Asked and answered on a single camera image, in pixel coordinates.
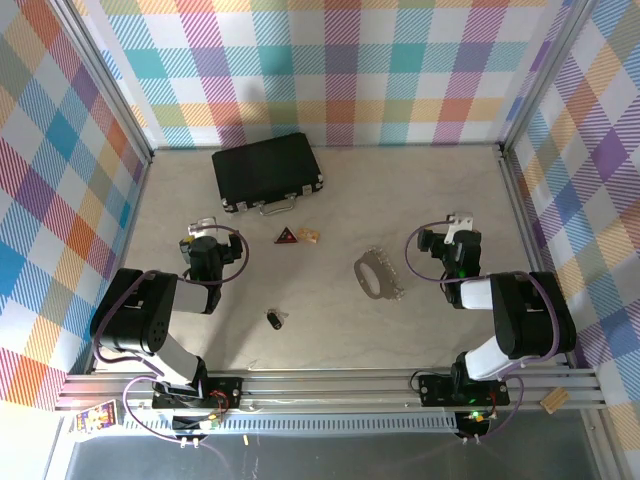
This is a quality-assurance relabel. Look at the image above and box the metal key holder plate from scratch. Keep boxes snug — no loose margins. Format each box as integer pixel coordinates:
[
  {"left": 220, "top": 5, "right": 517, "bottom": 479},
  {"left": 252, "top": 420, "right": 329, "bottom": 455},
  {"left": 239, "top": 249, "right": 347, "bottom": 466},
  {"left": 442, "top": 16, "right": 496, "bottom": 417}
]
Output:
[{"left": 353, "top": 244, "right": 407, "bottom": 302}]

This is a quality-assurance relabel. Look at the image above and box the silver key with black tag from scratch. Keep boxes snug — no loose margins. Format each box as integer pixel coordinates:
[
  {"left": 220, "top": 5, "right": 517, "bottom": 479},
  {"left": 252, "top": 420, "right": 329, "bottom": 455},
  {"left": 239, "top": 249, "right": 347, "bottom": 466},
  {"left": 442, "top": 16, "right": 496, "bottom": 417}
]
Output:
[{"left": 264, "top": 307, "right": 291, "bottom": 332}]

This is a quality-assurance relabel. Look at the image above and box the small wooden block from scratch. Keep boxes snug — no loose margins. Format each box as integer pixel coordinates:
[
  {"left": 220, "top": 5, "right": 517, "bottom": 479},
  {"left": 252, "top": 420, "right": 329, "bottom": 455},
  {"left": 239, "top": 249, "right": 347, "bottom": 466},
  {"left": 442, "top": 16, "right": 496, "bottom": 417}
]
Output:
[{"left": 539, "top": 388, "right": 572, "bottom": 415}]

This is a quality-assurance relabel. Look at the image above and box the colourful printed card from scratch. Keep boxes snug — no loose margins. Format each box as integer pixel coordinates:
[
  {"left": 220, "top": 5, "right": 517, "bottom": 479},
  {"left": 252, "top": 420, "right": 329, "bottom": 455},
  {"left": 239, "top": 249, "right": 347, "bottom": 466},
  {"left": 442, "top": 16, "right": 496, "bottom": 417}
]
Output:
[{"left": 73, "top": 399, "right": 120, "bottom": 435}]

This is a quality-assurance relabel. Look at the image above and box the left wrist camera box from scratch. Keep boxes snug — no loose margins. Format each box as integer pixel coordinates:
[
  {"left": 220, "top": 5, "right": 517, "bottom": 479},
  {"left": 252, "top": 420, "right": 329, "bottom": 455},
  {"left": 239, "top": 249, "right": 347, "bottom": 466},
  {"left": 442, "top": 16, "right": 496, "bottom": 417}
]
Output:
[{"left": 187, "top": 216, "right": 218, "bottom": 240}]

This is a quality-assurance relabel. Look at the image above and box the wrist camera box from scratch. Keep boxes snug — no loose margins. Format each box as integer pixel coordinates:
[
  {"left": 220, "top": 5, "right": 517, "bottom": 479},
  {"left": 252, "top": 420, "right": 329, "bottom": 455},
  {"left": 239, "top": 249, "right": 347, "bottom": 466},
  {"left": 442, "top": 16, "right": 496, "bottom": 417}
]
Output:
[
  {"left": 444, "top": 210, "right": 475, "bottom": 246},
  {"left": 187, "top": 216, "right": 218, "bottom": 240}
]

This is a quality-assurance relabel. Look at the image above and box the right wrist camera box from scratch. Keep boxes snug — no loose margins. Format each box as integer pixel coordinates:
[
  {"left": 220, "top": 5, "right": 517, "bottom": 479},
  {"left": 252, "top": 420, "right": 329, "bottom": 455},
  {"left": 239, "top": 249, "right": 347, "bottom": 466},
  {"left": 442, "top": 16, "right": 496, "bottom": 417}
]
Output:
[{"left": 444, "top": 210, "right": 475, "bottom": 246}]

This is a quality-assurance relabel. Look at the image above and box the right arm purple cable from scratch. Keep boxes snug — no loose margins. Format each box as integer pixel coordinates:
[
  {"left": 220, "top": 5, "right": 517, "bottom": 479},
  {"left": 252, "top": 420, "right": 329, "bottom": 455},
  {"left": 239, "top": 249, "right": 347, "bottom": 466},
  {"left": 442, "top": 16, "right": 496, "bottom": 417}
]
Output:
[{"left": 404, "top": 223, "right": 565, "bottom": 444}]

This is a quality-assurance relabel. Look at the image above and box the black briefcase with metal handle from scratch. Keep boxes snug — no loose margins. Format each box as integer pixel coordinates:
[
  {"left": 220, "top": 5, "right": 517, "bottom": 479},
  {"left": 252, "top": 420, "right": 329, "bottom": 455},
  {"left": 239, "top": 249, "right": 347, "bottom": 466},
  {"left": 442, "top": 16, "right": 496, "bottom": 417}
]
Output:
[{"left": 210, "top": 132, "right": 327, "bottom": 217}]

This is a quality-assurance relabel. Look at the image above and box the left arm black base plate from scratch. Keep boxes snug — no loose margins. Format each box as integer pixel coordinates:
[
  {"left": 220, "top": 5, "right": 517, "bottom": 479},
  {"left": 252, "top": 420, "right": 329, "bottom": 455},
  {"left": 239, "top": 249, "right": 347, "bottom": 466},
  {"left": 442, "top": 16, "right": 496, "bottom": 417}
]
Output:
[{"left": 151, "top": 375, "right": 245, "bottom": 412}]

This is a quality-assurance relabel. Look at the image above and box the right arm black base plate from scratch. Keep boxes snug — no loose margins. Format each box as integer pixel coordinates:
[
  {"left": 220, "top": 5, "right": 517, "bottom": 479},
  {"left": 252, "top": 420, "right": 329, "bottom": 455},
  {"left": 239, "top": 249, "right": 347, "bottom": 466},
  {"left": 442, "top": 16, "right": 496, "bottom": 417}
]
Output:
[{"left": 417, "top": 373, "right": 511, "bottom": 407}]

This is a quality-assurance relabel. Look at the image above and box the aluminium mounting rail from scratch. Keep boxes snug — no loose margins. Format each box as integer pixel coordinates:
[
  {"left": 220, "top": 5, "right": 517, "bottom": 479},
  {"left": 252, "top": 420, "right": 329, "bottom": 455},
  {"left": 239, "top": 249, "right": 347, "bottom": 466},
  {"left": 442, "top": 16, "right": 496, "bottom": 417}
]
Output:
[{"left": 54, "top": 368, "right": 609, "bottom": 413}]

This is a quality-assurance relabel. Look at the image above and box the aluminium frame post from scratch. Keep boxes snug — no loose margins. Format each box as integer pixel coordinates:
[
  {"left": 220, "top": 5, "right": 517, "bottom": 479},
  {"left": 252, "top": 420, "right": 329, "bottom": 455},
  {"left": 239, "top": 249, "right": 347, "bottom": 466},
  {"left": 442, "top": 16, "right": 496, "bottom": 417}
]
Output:
[
  {"left": 496, "top": 0, "right": 601, "bottom": 156},
  {"left": 49, "top": 0, "right": 154, "bottom": 166}
]

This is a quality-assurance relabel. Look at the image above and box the slotted grey cable duct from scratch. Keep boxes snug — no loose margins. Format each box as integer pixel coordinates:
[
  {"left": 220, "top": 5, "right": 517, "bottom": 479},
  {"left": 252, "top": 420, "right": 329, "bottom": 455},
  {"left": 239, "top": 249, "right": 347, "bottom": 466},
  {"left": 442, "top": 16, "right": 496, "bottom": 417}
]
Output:
[{"left": 119, "top": 410, "right": 461, "bottom": 435}]

